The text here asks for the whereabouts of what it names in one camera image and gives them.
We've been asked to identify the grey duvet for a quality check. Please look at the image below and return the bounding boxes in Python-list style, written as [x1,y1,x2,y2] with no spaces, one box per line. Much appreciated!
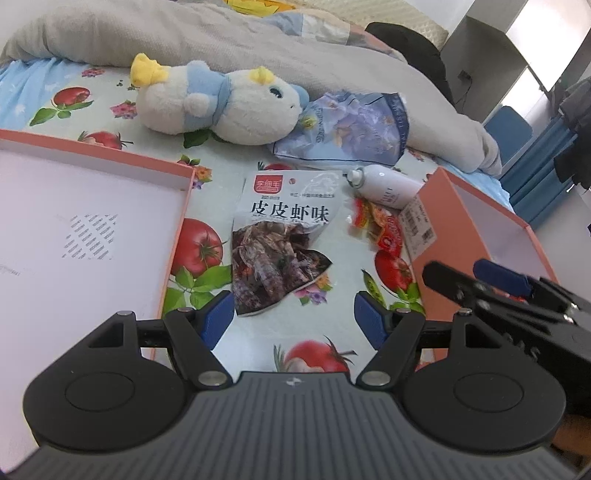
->
[0,0,502,174]

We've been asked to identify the yellow pillow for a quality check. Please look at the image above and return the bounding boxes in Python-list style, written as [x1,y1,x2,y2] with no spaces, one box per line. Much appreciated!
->
[226,0,273,14]

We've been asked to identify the black jacket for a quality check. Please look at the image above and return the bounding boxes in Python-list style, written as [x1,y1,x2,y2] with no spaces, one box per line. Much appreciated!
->
[365,22,455,107]

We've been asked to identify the orange box lid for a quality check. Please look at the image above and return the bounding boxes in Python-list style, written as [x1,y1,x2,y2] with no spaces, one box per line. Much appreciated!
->
[0,129,195,467]

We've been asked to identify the blue star bed sheet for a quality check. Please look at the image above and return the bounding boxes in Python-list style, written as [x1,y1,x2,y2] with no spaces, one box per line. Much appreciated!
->
[0,58,527,217]

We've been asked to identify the blue curtain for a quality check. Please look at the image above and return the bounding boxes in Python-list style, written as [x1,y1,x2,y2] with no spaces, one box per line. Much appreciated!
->
[501,111,571,232]

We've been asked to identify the yellow red snack packet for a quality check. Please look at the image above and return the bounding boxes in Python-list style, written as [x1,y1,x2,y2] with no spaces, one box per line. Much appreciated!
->
[348,198,384,232]

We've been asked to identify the fruit print bed mat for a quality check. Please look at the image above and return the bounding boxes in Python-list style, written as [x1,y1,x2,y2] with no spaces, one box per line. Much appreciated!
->
[28,65,462,374]

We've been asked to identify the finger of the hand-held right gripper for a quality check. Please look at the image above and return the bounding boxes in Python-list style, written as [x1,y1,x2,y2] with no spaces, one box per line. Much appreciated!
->
[422,261,490,319]
[473,258,532,298]

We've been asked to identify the red snack packet white logo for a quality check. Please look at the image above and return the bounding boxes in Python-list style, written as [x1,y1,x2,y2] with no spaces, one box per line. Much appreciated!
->
[369,215,404,254]

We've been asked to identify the blue white plush penguin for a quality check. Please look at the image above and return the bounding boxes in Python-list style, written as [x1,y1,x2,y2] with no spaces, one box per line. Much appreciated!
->
[129,52,311,146]

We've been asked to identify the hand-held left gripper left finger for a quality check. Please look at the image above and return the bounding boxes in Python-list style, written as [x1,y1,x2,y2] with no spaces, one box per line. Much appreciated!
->
[87,291,235,389]

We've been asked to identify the white wardrobe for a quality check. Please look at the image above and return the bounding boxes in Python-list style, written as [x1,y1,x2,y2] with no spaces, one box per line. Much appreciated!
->
[438,0,591,125]

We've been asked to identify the white spray bottle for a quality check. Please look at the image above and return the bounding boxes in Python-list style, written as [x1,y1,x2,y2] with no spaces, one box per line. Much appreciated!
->
[346,166,426,210]

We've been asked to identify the blue chair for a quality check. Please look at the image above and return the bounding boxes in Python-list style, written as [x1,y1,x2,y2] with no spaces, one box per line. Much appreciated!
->
[485,105,533,162]

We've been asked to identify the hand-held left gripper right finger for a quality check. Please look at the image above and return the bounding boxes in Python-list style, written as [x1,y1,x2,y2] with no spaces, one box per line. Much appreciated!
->
[355,291,502,389]

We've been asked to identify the white shrimp snack packet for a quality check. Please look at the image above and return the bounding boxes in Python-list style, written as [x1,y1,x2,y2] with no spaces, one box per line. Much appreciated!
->
[231,170,345,318]

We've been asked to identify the hanging dark clothes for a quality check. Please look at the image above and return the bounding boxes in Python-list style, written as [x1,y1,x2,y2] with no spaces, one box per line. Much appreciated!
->
[554,76,591,190]

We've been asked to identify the patchwork quilt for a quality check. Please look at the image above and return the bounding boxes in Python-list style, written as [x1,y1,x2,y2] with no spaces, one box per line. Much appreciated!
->
[268,9,402,58]

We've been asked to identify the blue floral snack bag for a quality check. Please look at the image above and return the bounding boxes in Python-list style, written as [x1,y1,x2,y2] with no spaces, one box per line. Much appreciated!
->
[270,90,411,167]

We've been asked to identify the orange cardboard box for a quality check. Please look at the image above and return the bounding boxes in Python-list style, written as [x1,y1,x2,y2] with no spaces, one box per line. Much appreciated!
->
[399,167,559,361]

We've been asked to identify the cream padded headboard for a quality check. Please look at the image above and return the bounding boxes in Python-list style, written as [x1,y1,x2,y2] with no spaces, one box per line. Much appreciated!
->
[418,18,450,47]

